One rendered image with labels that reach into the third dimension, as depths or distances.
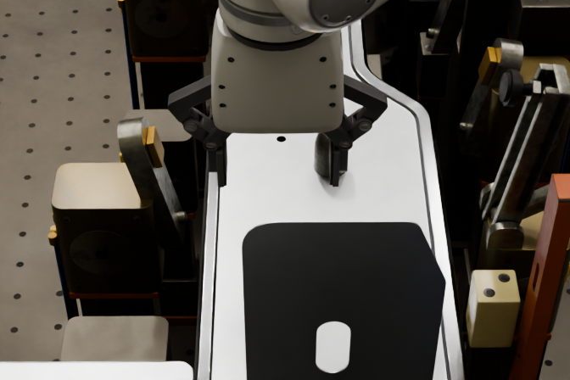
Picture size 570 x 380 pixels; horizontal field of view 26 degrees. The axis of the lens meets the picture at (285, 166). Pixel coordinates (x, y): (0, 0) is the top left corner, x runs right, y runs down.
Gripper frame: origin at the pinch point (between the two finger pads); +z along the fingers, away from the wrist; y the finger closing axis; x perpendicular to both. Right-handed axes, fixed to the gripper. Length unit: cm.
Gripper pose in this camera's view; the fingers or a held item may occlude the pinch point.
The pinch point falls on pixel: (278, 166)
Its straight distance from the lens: 100.5
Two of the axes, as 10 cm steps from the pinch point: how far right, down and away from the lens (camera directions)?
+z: 0.0, 7.2, 6.9
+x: 0.0, 6.9, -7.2
